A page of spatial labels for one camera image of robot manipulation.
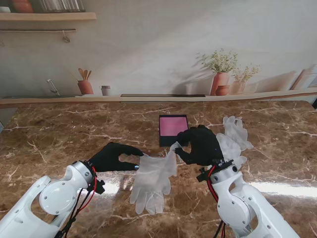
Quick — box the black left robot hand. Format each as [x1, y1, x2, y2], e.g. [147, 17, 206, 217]
[89, 142, 144, 172]

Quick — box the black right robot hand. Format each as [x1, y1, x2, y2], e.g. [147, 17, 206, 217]
[176, 124, 225, 167]

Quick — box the black box pink inside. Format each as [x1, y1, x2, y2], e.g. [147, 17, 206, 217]
[158, 114, 189, 147]

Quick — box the printed kitchen scene backdrop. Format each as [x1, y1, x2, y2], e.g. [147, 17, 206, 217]
[0, 0, 317, 109]

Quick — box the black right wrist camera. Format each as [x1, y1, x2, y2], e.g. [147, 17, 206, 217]
[197, 167, 211, 181]

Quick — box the red black right arm cable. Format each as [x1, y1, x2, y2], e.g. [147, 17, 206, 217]
[207, 165, 226, 238]

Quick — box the red black arm cable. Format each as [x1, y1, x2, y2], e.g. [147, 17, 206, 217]
[56, 166, 98, 238]
[207, 165, 226, 238]

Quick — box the red black left arm cable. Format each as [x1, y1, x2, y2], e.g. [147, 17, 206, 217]
[56, 166, 98, 238]

